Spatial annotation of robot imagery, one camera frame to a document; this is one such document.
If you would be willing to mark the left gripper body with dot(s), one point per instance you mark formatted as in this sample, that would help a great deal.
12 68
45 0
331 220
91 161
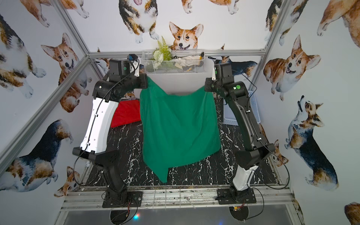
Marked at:
143 80

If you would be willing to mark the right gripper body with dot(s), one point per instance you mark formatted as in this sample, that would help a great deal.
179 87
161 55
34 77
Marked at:
211 86

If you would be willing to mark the light blue plastic basket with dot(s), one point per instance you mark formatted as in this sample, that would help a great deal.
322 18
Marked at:
229 117

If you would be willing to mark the green t-shirt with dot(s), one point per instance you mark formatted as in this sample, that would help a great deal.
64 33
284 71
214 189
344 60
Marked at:
177 130

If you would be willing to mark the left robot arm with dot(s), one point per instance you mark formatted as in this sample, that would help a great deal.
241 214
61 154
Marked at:
123 77

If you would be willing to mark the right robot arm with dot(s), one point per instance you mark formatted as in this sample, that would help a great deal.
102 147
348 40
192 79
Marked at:
255 147

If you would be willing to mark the folded red t-shirt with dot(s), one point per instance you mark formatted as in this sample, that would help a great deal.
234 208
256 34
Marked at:
127 112

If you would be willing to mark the green fern plant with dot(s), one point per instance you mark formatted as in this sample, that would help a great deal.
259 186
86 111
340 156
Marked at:
161 54

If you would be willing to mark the cream cloth items in basket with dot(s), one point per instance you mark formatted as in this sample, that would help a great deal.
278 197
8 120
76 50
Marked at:
189 63

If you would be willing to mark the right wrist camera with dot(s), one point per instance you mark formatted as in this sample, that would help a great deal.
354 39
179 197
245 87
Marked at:
214 73

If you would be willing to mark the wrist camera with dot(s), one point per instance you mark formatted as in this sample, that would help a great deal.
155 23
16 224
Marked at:
134 65
214 73

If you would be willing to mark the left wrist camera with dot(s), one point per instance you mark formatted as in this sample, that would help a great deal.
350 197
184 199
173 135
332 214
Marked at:
134 65

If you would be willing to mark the white wire wall basket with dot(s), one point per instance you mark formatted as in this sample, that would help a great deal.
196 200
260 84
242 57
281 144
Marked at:
167 67

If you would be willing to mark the aluminium frame back bar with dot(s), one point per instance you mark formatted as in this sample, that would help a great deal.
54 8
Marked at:
217 52

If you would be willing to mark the aluminium frame bar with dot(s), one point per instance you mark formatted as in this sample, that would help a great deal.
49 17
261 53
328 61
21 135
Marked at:
217 52
26 133

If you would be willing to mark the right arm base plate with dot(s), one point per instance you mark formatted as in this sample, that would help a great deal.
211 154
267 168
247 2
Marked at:
247 197

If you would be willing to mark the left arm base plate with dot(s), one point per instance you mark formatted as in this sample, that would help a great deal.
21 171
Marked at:
135 198

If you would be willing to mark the aluminium front rail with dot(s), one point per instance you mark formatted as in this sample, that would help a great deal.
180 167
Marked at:
171 198

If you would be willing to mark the aluminium frame left bar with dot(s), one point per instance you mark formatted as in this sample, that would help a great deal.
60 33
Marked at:
26 133

